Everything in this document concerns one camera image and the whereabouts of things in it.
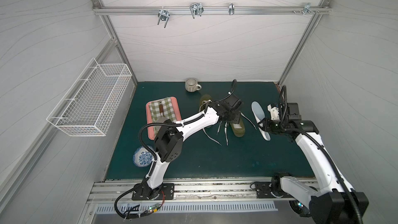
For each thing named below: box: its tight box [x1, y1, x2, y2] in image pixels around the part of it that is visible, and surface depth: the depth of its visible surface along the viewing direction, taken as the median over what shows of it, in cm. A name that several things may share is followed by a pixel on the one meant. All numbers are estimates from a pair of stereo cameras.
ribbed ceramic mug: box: [185, 77, 203, 93], surface depth 113 cm
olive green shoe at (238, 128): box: [230, 117, 246, 138], surface depth 93 cm
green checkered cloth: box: [148, 97, 177, 124], surface depth 106 cm
